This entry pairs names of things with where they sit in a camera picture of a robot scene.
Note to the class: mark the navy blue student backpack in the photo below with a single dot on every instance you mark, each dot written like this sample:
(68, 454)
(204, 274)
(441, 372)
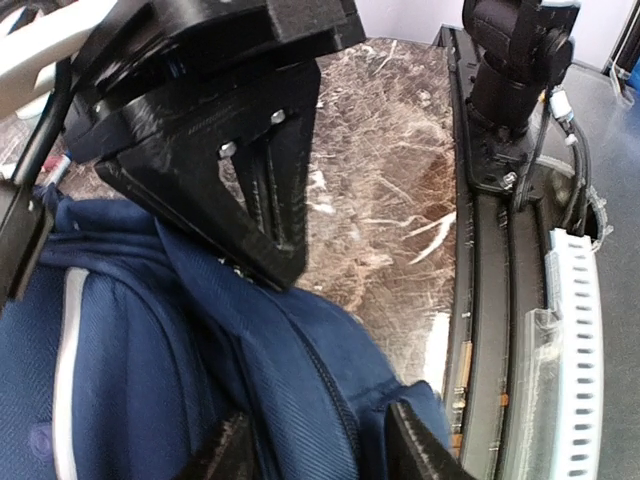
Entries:
(132, 346)

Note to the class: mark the grey slotted cable duct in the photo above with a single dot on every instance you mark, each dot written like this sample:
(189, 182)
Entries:
(574, 296)

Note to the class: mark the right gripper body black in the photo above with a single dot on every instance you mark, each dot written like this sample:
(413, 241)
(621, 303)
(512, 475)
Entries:
(142, 45)

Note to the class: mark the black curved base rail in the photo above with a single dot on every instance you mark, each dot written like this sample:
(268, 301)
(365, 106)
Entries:
(499, 275)

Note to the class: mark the white marker red cap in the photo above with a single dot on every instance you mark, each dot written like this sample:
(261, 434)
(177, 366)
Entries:
(56, 168)

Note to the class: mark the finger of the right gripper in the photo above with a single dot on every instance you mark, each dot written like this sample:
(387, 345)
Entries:
(25, 226)
(227, 162)

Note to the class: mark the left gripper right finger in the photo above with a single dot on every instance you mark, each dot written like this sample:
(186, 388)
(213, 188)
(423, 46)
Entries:
(413, 452)

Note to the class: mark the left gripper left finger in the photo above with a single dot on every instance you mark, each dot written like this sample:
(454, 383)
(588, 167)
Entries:
(228, 454)

